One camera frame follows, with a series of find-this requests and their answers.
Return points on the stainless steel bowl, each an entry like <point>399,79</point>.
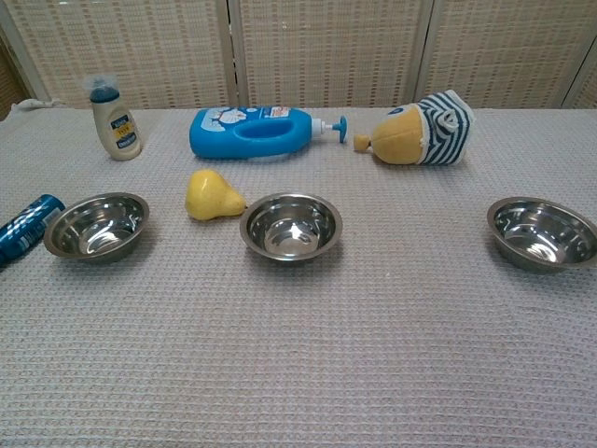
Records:
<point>291,233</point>
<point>541,238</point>
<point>93,233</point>

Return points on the blue drink can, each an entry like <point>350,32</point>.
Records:
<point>23,228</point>

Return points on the yellow plush toy striped hat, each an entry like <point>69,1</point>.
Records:
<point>396,140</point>

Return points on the beige woven table cloth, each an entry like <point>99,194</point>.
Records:
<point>298,350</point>

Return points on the cream squeeze bottle blue cap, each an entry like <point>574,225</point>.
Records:
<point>119,135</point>

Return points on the woven bamboo screen panel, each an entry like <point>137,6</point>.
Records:
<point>326,46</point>
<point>503,46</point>
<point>9,79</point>
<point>140,46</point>
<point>585,88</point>

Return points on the yellow pear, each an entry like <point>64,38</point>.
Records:
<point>207,196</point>

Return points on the blue detergent pump bottle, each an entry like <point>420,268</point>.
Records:
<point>219,140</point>

